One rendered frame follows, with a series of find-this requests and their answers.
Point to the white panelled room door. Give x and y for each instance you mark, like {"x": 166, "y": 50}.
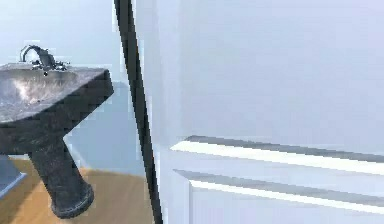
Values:
{"x": 266, "y": 100}

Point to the chrome sink faucet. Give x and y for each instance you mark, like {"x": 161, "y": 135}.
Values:
{"x": 43, "y": 58}

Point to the dark grey pedestal sink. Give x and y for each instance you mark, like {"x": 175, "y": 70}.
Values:
{"x": 50, "y": 110}

